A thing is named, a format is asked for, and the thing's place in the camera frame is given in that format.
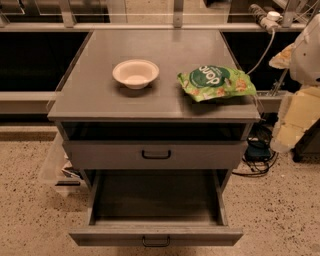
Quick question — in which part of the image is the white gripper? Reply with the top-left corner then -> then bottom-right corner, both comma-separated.
269,14 -> 320,153

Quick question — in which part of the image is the green rice chip bag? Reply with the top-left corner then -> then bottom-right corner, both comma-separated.
177,65 -> 256,102

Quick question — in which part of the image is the grey drawer cabinet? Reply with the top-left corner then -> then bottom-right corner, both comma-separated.
48,30 -> 259,185

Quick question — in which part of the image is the open grey lower drawer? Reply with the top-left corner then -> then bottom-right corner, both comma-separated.
69,170 -> 243,246

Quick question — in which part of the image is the closed grey upper drawer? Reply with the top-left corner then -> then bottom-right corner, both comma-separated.
63,141 -> 247,169

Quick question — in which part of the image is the dark cabinet at right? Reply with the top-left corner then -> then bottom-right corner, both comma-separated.
293,119 -> 320,162

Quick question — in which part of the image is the white power strip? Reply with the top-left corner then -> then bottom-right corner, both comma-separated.
248,4 -> 282,33

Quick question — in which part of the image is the white paper bowl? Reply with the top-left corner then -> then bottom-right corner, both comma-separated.
112,59 -> 159,90

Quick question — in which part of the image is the clear plastic storage bin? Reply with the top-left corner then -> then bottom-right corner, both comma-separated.
38,134 -> 88,196

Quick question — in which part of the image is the white power cable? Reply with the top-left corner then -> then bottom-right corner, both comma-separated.
245,27 -> 277,76

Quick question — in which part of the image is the black cable bundle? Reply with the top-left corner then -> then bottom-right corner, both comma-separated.
231,123 -> 280,178

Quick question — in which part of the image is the black upper drawer handle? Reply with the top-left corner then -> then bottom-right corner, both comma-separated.
141,150 -> 171,160

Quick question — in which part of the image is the black drawer handle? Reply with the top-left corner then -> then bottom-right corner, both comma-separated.
142,236 -> 171,248
141,150 -> 171,160

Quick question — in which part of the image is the black lower drawer handle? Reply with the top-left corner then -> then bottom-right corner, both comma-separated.
142,236 -> 171,248

